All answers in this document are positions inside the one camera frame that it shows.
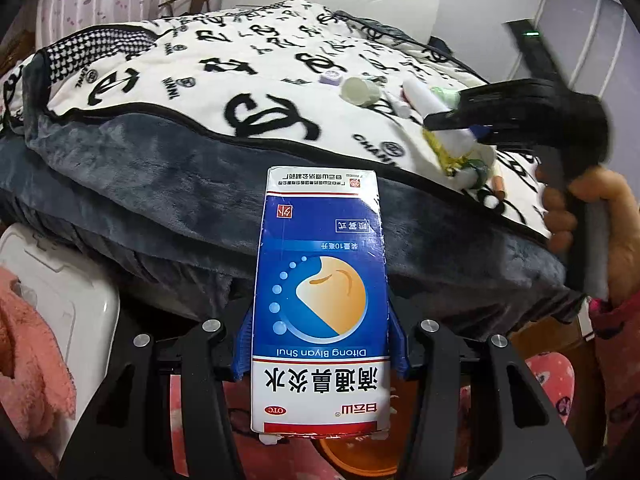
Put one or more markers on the pink fluffy towel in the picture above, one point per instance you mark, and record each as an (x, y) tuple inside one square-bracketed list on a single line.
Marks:
[(36, 384)]

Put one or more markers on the small purple cap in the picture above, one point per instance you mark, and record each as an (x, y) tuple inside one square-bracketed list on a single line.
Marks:
[(331, 77)]

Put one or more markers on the orange lighter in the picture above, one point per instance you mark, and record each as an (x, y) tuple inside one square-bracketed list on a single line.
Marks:
[(497, 182)]

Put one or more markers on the pink patterned pajama leg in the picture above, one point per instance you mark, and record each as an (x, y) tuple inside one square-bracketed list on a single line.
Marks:
[(299, 459)]

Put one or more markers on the yellow plastic wrapper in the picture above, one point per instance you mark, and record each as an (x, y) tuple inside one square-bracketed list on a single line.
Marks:
[(467, 164)]

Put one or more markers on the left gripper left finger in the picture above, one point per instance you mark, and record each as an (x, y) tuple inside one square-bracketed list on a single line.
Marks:
[(124, 432)]

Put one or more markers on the white paper cup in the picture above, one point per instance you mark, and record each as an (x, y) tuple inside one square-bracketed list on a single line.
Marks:
[(360, 92)]

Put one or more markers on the white green-cap bottle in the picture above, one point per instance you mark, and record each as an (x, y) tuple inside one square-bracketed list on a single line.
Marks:
[(448, 96)]

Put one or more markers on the person's right hand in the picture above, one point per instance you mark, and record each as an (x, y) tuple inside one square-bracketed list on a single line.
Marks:
[(594, 227)]

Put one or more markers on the white paper wrapper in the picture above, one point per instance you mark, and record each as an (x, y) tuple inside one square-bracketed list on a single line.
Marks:
[(457, 142)]

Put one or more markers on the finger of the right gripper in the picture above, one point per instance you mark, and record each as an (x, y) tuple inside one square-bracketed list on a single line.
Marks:
[(456, 120), (482, 96)]

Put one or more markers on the black white logo blanket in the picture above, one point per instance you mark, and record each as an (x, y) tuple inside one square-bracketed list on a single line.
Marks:
[(254, 74)]

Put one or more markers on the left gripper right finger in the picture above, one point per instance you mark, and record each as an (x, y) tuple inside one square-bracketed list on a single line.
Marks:
[(516, 432)]

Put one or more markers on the blue white medicine box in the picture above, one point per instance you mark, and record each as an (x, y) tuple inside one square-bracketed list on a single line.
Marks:
[(320, 358)]

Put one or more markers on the wooden chair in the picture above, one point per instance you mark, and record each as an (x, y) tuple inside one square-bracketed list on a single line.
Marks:
[(173, 8)]

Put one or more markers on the dark grey plush blanket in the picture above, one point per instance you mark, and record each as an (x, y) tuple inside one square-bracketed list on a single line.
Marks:
[(180, 208)]

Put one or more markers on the grey wardrobe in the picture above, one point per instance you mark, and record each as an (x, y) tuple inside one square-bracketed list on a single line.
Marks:
[(596, 46)]

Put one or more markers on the orange plastic trash bin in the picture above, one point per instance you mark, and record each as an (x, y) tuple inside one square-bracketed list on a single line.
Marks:
[(376, 456)]

